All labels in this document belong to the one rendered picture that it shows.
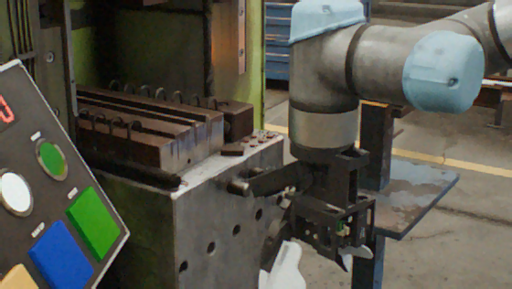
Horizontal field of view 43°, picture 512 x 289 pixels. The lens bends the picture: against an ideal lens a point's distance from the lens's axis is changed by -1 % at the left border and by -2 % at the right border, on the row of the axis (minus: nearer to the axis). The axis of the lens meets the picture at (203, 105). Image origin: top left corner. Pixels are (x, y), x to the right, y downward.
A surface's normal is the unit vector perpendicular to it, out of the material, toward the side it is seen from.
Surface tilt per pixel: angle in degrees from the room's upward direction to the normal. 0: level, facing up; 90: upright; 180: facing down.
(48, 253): 60
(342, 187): 90
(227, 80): 90
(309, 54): 88
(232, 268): 90
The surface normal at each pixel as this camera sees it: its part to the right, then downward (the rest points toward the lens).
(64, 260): 0.84, -0.44
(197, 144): 0.81, 0.15
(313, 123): -0.37, 0.27
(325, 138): -0.07, 0.29
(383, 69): -0.68, 0.12
